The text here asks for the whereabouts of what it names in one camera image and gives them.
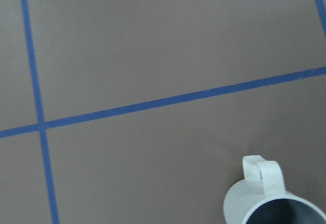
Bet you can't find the white mug with handle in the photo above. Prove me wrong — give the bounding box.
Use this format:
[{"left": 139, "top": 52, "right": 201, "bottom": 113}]
[{"left": 223, "top": 155, "right": 325, "bottom": 224}]

